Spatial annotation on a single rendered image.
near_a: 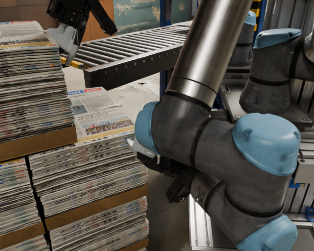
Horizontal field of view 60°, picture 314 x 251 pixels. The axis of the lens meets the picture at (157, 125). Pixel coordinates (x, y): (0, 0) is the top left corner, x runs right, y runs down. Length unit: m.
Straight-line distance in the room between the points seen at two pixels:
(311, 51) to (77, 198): 0.69
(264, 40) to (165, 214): 1.11
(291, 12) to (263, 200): 0.82
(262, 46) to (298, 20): 0.28
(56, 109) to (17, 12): 3.97
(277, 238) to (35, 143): 0.50
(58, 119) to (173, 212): 1.13
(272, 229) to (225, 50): 0.24
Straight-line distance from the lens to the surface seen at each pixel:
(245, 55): 1.33
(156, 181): 1.82
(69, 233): 0.83
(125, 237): 0.93
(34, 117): 0.62
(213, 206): 0.42
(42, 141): 0.65
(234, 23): 0.43
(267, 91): 0.86
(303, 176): 0.88
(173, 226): 1.56
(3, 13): 4.49
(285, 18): 1.07
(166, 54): 1.65
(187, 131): 0.36
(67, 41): 0.71
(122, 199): 0.81
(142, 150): 0.56
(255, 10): 2.18
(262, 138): 0.31
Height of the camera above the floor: 1.18
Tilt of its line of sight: 29 degrees down
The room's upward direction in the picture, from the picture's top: straight up
